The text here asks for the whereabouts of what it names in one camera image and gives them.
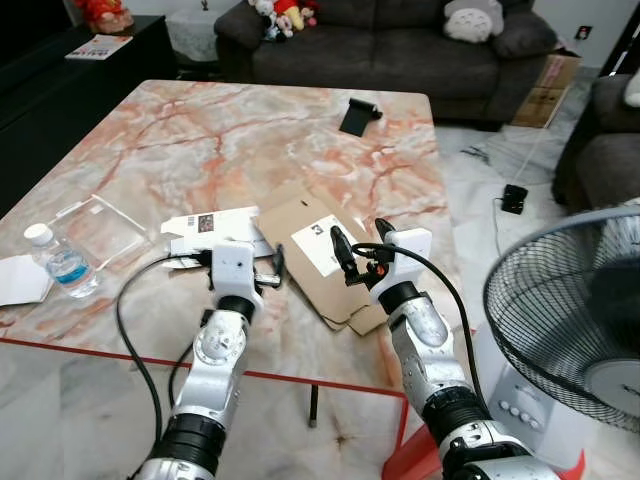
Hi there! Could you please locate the clear plastic water bottle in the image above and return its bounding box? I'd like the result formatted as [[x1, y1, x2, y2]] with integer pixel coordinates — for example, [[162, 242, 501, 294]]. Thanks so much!
[[24, 223, 101, 299]]

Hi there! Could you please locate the dark grey armchair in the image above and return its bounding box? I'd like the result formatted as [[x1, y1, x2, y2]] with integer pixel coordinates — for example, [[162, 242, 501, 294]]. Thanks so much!
[[553, 72, 640, 213]]

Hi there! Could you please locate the white lace covered side table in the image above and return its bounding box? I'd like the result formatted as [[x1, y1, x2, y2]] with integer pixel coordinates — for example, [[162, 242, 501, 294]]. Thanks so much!
[[165, 8, 233, 66]]

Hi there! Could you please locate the colourful plush toy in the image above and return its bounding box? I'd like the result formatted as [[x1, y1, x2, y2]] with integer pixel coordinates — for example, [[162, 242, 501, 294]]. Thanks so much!
[[248, 0, 321, 41]]

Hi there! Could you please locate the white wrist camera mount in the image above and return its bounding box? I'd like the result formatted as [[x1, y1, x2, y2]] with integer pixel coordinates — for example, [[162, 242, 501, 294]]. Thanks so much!
[[210, 240, 258, 298], [383, 228, 433, 291]]

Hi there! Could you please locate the black power adapter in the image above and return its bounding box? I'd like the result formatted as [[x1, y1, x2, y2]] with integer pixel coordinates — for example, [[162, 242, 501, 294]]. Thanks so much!
[[500, 184, 529, 216]]

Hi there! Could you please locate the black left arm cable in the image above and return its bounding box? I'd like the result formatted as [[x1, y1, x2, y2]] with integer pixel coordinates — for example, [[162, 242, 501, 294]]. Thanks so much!
[[115, 250, 216, 461]]

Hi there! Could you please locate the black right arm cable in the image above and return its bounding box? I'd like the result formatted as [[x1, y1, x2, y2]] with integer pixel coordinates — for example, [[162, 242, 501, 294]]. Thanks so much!
[[350, 242, 486, 406]]

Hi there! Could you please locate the white flattened printed carton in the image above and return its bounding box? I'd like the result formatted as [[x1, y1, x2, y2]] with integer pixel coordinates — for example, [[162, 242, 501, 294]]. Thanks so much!
[[160, 207, 276, 273]]

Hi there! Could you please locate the clear plastic package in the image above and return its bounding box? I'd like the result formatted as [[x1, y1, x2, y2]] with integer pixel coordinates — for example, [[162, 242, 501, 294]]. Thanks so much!
[[48, 195, 151, 269]]

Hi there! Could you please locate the grey Totoro plush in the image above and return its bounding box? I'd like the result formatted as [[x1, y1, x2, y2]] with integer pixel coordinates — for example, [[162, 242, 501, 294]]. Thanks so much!
[[443, 0, 506, 44]]

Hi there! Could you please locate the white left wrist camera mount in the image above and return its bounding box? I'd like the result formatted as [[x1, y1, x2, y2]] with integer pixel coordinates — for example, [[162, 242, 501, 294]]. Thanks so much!
[[210, 240, 258, 298]]

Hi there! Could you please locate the red plastic stool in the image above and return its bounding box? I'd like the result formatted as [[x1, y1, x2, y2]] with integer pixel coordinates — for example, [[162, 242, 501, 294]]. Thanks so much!
[[383, 325, 586, 480]]

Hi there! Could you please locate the white fan with black grille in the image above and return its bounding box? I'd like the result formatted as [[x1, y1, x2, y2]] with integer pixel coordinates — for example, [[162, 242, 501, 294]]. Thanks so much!
[[470, 205, 640, 471]]

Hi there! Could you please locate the black low cabinet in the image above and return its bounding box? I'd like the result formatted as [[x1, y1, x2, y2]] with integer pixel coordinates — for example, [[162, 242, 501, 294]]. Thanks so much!
[[0, 15, 181, 216]]

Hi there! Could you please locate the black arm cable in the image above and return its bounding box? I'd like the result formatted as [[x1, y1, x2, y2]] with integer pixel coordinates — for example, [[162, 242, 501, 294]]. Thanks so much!
[[350, 242, 486, 406], [115, 250, 216, 461]]

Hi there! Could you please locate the white paper sheet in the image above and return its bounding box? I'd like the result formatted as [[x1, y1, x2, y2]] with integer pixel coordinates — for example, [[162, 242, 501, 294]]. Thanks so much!
[[0, 255, 53, 307]]

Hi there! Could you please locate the pink marble table red edge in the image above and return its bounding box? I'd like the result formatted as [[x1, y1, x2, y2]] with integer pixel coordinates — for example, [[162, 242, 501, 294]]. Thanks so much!
[[0, 80, 476, 401]]

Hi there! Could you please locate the red plush toy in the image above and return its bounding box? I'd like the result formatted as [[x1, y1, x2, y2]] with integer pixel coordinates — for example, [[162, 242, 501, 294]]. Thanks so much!
[[75, 0, 136, 36]]

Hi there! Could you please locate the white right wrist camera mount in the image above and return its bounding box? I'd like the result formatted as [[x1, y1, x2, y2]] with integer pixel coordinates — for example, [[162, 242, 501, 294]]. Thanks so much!
[[383, 228, 433, 291]]

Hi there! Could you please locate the printed magazine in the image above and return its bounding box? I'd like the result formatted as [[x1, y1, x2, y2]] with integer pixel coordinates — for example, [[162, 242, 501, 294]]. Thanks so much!
[[65, 35, 134, 61]]

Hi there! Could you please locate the brown cardboard with white label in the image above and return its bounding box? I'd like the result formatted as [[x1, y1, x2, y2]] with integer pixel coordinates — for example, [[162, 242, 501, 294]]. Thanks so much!
[[255, 180, 396, 336]]

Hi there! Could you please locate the brown cardboard box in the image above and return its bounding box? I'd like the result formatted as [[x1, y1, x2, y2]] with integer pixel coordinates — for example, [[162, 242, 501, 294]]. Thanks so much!
[[512, 50, 583, 129]]

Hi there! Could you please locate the dark grey sofa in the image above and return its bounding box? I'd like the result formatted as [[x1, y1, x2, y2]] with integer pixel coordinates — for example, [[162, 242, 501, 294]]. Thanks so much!
[[215, 0, 559, 126]]

